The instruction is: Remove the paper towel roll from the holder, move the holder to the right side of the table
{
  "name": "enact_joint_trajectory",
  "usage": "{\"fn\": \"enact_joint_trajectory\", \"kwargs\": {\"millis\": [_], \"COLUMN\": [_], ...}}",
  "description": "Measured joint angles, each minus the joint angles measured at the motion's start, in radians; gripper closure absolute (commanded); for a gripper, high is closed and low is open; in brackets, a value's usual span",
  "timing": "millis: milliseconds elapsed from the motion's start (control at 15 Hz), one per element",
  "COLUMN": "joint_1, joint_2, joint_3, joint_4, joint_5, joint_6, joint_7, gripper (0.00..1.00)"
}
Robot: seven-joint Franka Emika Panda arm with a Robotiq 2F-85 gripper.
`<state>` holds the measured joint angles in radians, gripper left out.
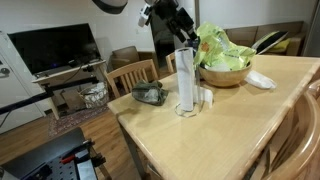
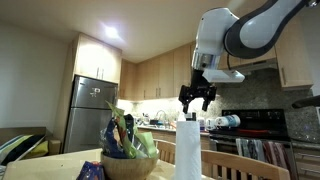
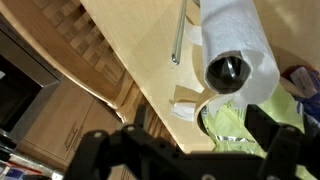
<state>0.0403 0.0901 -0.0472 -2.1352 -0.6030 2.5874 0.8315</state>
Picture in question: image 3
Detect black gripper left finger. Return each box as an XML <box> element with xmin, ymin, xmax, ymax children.
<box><xmin>63</xmin><ymin>104</ymin><xmax>191</xmax><ymax>180</ymax></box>

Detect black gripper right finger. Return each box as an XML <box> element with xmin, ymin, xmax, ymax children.
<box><xmin>244</xmin><ymin>103</ymin><xmax>320</xmax><ymax>180</ymax></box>

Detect metal wire paper towel holder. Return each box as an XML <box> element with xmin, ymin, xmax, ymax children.
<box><xmin>171</xmin><ymin>0</ymin><xmax>203</xmax><ymax>66</ymax></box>

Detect wooden base kitchen cabinets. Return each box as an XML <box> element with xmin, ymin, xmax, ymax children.
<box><xmin>16</xmin><ymin>78</ymin><xmax>134</xmax><ymax>180</ymax></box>

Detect large blue snack bag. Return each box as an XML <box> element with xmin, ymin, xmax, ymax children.
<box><xmin>279</xmin><ymin>64</ymin><xmax>320</xmax><ymax>123</ymax></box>

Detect wooden slat-back chair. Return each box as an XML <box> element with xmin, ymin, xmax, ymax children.
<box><xmin>114</xmin><ymin>71</ymin><xmax>178</xmax><ymax>148</ymax></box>

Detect granite countertop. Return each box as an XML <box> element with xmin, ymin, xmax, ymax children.
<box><xmin>0</xmin><ymin>151</ymin><xmax>64</xmax><ymax>180</ymax></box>

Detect white paper napkin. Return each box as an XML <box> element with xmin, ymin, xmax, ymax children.
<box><xmin>170</xmin><ymin>101</ymin><xmax>198</xmax><ymax>123</ymax></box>

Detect wooden bowl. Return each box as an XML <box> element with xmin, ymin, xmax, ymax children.
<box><xmin>194</xmin><ymin>93</ymin><xmax>218</xmax><ymax>138</ymax></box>

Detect black kitchen stove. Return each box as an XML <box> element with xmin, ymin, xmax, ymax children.
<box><xmin>0</xmin><ymin>19</ymin><xmax>64</xmax><ymax>144</ymax></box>

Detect wooden chair back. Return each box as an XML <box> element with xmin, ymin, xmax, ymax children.
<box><xmin>0</xmin><ymin>0</ymin><xmax>134</xmax><ymax>111</ymax></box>

